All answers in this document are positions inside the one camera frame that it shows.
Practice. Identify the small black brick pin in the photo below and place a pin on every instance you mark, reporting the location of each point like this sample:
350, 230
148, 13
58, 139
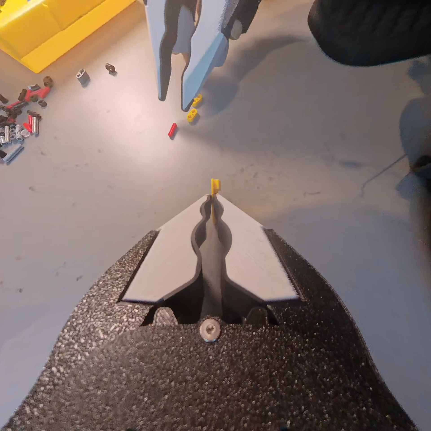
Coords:
111, 68

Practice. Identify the pile of black red pieces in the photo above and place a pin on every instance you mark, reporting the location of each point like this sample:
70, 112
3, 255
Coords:
20, 114

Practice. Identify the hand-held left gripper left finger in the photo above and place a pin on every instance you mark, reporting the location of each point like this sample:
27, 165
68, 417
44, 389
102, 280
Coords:
165, 269

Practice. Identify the grey desk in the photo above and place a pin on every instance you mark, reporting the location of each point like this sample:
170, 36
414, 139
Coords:
101, 202

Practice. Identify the person's right hand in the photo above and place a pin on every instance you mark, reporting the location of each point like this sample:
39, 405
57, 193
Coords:
236, 31

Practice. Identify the small yellow two-hole beam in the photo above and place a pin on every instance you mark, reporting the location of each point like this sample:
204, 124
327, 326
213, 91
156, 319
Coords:
192, 115
197, 100

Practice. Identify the small red brick pin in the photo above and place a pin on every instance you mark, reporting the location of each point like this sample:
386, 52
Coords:
172, 130

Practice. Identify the person's right forearm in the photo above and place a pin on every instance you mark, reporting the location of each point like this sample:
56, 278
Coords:
370, 30

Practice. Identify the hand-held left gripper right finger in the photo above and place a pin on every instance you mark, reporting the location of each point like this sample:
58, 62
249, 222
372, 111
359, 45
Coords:
259, 269

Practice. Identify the yellow storage bin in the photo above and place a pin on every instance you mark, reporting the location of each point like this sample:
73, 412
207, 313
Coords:
50, 33

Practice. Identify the grey two-hole brick connector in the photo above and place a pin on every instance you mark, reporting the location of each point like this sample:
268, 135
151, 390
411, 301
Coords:
82, 76

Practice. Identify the long yellow brick beam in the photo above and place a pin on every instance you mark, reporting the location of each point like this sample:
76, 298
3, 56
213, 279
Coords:
214, 188

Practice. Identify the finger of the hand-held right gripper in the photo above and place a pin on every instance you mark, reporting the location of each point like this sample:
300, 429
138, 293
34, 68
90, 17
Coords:
205, 67
160, 40

